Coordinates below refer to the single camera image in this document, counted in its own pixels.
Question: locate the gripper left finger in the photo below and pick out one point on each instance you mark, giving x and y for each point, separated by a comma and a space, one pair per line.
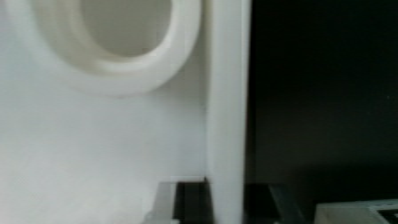
159, 215

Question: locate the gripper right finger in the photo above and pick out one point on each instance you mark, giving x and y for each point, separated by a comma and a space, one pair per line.
286, 205

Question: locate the white leg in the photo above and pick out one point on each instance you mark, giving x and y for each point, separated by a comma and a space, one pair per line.
358, 212

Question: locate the white square tabletop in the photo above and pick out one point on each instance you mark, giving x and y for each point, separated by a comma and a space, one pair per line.
122, 94

